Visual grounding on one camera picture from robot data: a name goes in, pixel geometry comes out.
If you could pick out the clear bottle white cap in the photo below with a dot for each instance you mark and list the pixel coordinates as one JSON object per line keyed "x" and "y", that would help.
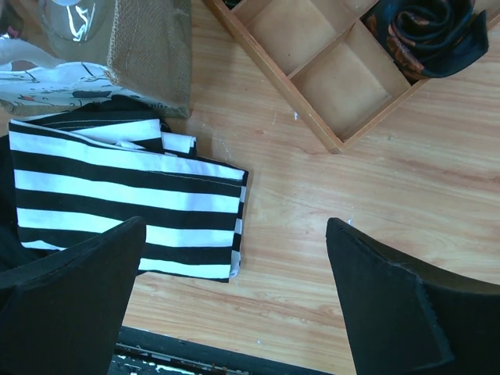
{"x": 78, "y": 31}

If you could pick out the black orange rolled tie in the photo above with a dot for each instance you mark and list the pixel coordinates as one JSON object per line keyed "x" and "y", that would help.
{"x": 429, "y": 39}

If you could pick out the wooden divided tray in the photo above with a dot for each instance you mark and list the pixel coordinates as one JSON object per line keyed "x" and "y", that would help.
{"x": 323, "y": 59}

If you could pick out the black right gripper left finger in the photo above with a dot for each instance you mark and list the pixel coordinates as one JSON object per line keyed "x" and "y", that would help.
{"x": 62, "y": 314}

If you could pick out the black white striped cloth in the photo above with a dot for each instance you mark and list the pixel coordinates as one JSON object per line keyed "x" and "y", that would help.
{"x": 68, "y": 176}

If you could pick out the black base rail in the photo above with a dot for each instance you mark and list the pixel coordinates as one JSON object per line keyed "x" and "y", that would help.
{"x": 142, "y": 352}

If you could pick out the printed canvas tote bag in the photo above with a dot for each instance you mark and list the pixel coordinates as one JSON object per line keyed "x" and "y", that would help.
{"x": 149, "y": 60}

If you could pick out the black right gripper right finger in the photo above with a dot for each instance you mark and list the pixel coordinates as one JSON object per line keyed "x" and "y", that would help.
{"x": 406, "y": 316}

